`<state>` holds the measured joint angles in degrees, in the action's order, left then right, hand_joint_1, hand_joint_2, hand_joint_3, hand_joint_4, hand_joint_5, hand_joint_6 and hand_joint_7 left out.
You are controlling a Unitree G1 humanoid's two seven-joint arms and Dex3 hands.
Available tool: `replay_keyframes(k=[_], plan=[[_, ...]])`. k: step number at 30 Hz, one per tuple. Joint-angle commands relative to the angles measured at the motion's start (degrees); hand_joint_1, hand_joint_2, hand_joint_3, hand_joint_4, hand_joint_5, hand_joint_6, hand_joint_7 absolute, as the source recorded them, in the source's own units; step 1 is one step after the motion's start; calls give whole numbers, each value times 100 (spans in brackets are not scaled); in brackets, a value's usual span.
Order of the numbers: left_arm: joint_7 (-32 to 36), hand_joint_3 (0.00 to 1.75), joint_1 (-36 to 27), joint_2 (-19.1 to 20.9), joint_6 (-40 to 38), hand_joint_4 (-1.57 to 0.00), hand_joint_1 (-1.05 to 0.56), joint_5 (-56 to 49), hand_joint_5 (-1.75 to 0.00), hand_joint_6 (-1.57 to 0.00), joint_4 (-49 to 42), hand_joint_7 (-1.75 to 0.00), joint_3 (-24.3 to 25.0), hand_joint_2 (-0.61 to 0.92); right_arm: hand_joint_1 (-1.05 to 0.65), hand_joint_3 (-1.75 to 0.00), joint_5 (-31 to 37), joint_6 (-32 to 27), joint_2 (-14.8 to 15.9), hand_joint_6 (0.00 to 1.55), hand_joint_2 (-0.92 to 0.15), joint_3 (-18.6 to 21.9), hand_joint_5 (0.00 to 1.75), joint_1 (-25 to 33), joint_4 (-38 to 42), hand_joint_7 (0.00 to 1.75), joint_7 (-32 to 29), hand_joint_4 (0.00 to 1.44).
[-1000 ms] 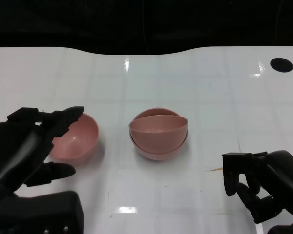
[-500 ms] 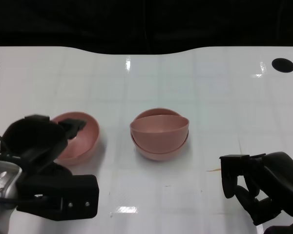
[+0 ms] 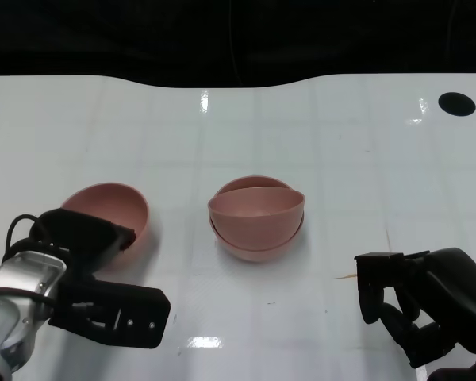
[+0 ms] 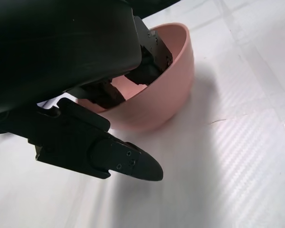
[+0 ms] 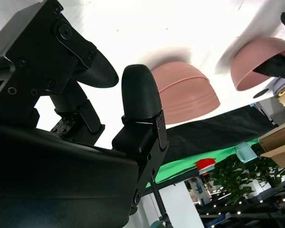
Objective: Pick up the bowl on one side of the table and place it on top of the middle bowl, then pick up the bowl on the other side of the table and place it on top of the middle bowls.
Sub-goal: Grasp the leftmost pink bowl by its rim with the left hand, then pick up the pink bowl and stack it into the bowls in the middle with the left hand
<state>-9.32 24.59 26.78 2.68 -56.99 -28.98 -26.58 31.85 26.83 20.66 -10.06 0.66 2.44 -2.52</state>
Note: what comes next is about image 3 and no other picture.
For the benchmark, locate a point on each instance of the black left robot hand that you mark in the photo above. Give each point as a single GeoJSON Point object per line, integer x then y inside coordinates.
{"type": "Point", "coordinates": [83, 238]}

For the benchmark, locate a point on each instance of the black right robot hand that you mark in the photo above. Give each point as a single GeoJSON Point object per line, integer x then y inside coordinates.
{"type": "Point", "coordinates": [456, 293]}

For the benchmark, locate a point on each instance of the pink plastic bowl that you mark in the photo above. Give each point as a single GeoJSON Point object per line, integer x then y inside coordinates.
{"type": "Point", "coordinates": [115, 202]}
{"type": "Point", "coordinates": [258, 226]}
{"type": "Point", "coordinates": [258, 254]}

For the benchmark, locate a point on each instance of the black round table hole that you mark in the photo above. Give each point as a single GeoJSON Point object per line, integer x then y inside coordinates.
{"type": "Point", "coordinates": [457, 104]}

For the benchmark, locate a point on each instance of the black backdrop cloth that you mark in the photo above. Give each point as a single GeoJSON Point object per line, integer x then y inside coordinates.
{"type": "Point", "coordinates": [103, 35]}

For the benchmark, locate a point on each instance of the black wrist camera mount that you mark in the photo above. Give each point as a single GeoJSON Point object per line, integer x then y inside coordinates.
{"type": "Point", "coordinates": [135, 309]}

